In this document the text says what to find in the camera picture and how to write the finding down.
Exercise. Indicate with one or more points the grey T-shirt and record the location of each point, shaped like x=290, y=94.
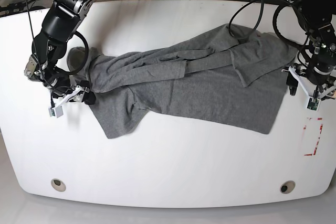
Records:
x=211, y=77

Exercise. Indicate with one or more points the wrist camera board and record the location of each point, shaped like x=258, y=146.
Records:
x=55, y=111
x=313, y=104

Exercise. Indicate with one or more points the table grommet hole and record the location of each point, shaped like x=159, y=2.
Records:
x=58, y=185
x=287, y=187

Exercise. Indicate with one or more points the red tape rectangle marking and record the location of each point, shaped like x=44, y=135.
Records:
x=311, y=136

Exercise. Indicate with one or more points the left table grommet hole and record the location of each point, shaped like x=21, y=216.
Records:
x=58, y=185

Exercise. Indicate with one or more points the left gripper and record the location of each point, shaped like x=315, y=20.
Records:
x=313, y=82

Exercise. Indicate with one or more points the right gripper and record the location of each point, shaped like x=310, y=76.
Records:
x=64, y=94

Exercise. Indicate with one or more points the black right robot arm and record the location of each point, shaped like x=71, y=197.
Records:
x=50, y=45

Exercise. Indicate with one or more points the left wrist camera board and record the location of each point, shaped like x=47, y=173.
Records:
x=313, y=104

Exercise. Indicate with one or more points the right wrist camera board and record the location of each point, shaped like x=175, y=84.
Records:
x=55, y=111

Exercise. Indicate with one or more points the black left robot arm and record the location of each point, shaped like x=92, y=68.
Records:
x=314, y=17

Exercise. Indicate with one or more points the right table grommet hole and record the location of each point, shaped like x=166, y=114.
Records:
x=287, y=187

